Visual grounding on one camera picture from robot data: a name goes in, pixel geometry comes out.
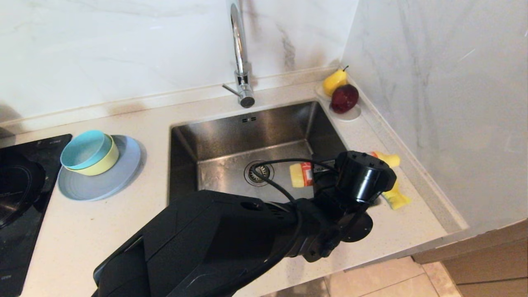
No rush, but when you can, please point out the yellow pear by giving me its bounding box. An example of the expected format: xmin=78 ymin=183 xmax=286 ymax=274
xmin=322 ymin=66 xmax=349 ymax=97

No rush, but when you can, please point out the orange dish soap bottle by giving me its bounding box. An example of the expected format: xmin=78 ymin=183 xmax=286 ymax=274
xmin=289 ymin=151 xmax=401 ymax=189

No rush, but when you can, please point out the pale yellow bowl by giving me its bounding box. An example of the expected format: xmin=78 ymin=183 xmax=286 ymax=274
xmin=64 ymin=134 xmax=120 ymax=177

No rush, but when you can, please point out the blue-grey plate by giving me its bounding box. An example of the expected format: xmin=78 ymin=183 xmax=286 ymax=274
xmin=57 ymin=135 xmax=142 ymax=202

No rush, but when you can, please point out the wooden cabinet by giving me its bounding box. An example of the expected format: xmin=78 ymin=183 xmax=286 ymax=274
xmin=410 ymin=218 xmax=528 ymax=297

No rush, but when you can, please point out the stainless steel sink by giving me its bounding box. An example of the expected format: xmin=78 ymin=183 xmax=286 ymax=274
xmin=167 ymin=101 xmax=380 ymax=209

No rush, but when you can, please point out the black induction cooktop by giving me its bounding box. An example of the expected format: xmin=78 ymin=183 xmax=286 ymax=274
xmin=0 ymin=133 xmax=73 ymax=297

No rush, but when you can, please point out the light blue bowl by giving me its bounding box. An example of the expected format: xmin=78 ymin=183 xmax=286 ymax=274
xmin=60 ymin=130 xmax=113 ymax=170

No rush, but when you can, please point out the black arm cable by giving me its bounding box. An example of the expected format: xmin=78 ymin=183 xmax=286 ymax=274
xmin=231 ymin=158 xmax=345 ymax=297

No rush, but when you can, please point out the chrome faucet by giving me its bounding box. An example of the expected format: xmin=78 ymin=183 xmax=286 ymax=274
xmin=222 ymin=0 xmax=256 ymax=109

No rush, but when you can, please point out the yellow sponge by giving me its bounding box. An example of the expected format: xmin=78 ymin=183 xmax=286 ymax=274
xmin=382 ymin=181 xmax=411 ymax=210

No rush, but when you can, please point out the dark red apple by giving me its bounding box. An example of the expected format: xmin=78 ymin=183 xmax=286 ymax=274
xmin=331 ymin=84 xmax=359 ymax=114

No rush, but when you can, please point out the metal sink drain strainer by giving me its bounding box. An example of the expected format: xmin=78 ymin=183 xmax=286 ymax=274
xmin=244 ymin=160 xmax=275 ymax=187

